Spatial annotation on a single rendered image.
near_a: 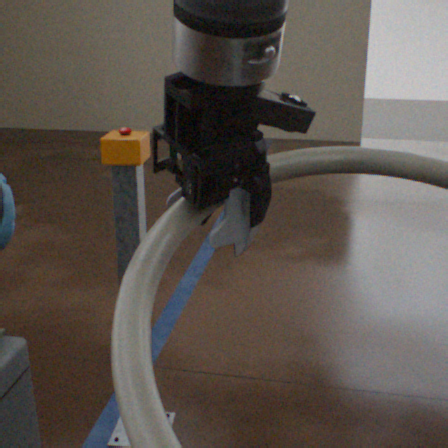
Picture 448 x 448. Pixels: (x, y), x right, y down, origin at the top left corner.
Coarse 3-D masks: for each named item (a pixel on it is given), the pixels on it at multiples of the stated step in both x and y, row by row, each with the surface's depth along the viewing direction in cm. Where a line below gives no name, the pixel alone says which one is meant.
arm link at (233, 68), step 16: (176, 32) 47; (192, 32) 45; (176, 48) 47; (192, 48) 46; (208, 48) 45; (224, 48) 45; (240, 48) 45; (256, 48) 46; (272, 48) 45; (176, 64) 48; (192, 64) 47; (208, 64) 46; (224, 64) 46; (240, 64) 46; (256, 64) 46; (272, 64) 48; (208, 80) 47; (224, 80) 46; (240, 80) 47; (256, 80) 47
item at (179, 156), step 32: (192, 96) 47; (224, 96) 48; (160, 128) 54; (192, 128) 52; (224, 128) 53; (256, 128) 55; (160, 160) 57; (192, 160) 51; (224, 160) 52; (192, 192) 54; (224, 192) 55
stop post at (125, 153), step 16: (112, 144) 172; (128, 144) 172; (144, 144) 176; (112, 160) 174; (128, 160) 174; (144, 160) 177; (112, 176) 178; (128, 176) 177; (112, 192) 180; (128, 192) 179; (128, 208) 181; (144, 208) 188; (128, 224) 183; (144, 224) 189; (128, 240) 185; (128, 256) 187
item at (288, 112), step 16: (256, 96) 52; (272, 96) 56; (288, 96) 59; (240, 112) 52; (256, 112) 53; (272, 112) 54; (288, 112) 56; (304, 112) 58; (288, 128) 58; (304, 128) 60
